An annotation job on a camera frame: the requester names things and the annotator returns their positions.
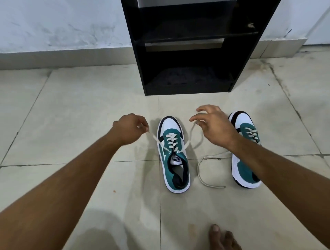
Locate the black shoe rack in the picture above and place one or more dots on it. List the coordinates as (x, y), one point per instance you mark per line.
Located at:
(190, 77)

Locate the person's right forearm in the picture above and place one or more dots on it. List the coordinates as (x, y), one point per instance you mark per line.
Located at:
(283, 180)

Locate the person's left hand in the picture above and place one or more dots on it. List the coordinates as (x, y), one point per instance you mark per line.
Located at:
(129, 128)

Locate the person's right hand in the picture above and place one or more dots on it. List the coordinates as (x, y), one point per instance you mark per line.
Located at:
(219, 128)

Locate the teal white sneaker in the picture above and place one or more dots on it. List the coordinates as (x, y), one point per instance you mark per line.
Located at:
(245, 172)
(168, 123)

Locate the person's left forearm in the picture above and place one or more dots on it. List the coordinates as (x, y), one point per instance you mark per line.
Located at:
(51, 201)

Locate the person's right foot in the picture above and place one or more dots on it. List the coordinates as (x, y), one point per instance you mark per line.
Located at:
(219, 242)

